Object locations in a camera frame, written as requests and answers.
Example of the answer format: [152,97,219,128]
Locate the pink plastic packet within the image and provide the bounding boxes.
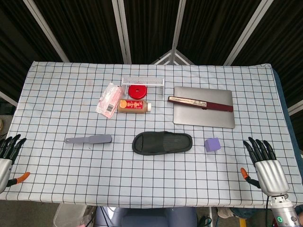
[96,82,124,119]

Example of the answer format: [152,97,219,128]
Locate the red round disc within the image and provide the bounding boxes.
[128,84,147,99]

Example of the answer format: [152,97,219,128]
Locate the dark red folding fan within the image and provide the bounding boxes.
[167,95,234,113]

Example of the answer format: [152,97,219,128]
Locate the white checkered tablecloth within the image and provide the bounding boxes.
[0,61,303,210]

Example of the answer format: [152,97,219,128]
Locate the clear plastic storage box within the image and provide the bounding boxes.
[53,203,88,227]

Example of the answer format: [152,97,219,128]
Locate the brown drink bottle red label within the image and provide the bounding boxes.
[117,99,152,114]

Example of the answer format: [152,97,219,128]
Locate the white triangular screen foot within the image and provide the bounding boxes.
[151,49,195,66]

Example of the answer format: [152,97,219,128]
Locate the black slipper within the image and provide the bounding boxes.
[132,131,193,156]

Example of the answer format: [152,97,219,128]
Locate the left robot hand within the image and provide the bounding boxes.
[0,134,31,193]

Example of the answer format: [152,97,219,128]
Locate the purple foam cube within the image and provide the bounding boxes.
[204,137,222,153]

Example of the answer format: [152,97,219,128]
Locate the grey closed laptop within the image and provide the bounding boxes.
[173,86,236,129]

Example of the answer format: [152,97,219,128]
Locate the white side frame rail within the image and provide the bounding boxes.
[287,100,303,116]
[0,91,18,107]

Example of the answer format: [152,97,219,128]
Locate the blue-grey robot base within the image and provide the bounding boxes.
[94,206,198,227]

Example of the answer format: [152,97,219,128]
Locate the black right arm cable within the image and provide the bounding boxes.
[264,195,272,227]

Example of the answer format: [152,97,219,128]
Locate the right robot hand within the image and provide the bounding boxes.
[240,136,290,197]

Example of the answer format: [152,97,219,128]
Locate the white screen frame post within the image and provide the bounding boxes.
[223,0,275,66]
[23,0,70,63]
[111,0,132,64]
[169,0,187,65]

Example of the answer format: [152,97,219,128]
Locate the white wire mesh shelf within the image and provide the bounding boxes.
[121,76,165,95]

